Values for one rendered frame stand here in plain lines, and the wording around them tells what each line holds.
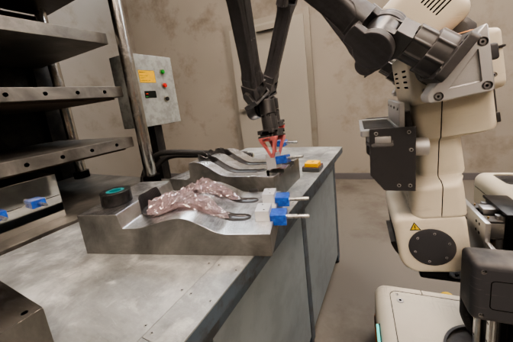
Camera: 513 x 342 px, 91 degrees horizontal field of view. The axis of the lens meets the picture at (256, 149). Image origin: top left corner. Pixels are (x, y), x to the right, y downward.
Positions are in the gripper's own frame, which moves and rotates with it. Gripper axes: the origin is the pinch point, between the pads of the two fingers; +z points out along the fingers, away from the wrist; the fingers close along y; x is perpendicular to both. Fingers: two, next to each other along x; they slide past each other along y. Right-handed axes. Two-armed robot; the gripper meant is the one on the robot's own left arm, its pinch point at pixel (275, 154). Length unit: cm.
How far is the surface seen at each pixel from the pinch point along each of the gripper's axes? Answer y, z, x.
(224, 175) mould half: 5.6, 4.6, -19.5
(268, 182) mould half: 6.2, 8.6, -1.4
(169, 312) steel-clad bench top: 53, 22, -1
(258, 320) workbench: 25, 44, -2
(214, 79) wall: -219, -112, -179
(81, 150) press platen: 24, -15, -78
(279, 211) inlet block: 25.7, 13.1, 10.4
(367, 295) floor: -65, 89, 12
